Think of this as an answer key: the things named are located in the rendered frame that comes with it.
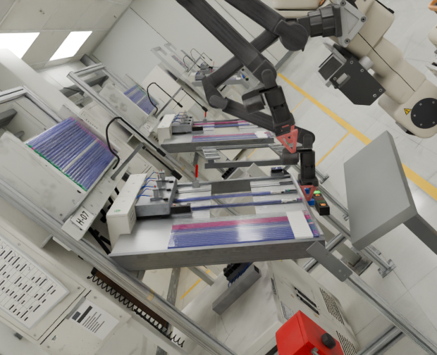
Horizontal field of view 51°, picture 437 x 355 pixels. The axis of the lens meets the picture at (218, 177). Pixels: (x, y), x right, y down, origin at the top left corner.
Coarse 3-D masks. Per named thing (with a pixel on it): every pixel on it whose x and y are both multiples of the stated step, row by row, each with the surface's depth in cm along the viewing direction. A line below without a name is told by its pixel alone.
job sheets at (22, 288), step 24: (0, 240) 148; (0, 264) 150; (24, 264) 150; (0, 288) 153; (24, 288) 153; (48, 288) 153; (24, 312) 156; (72, 312) 156; (96, 312) 156; (96, 336) 159
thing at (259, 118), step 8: (216, 96) 174; (216, 104) 174; (224, 104) 174; (232, 104) 176; (240, 104) 176; (224, 112) 177; (232, 112) 177; (240, 112) 176; (256, 112) 176; (248, 120) 177; (256, 120) 176; (264, 120) 176; (272, 120) 175; (264, 128) 177; (272, 128) 176; (288, 128) 175; (296, 128) 174; (312, 136) 173
